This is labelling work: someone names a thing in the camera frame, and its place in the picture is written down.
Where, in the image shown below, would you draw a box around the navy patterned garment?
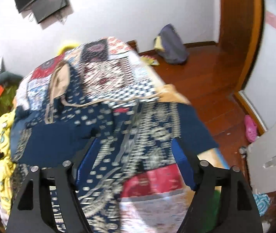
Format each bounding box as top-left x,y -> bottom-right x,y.
10,63 -> 220,233

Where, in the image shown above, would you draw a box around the white cardboard box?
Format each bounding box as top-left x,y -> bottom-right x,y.
247,123 -> 276,194

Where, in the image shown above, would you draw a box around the yellow fleece cartoon blanket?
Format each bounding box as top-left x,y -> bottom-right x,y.
0,110 -> 16,215

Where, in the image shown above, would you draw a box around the pink rubber clog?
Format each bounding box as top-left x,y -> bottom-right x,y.
244,115 -> 258,143

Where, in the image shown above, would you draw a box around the green patterned cloth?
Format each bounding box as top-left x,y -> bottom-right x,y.
0,85 -> 18,116

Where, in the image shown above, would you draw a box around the dark grey pillow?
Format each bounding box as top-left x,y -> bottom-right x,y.
0,71 -> 23,85

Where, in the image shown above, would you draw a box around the patchwork patterned bedspread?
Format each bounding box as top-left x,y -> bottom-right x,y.
14,36 -> 231,233

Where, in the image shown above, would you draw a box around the purple grey bag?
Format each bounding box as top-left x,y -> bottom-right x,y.
154,24 -> 189,65

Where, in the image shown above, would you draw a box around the wooden door frame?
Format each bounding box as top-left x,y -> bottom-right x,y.
219,0 -> 264,92

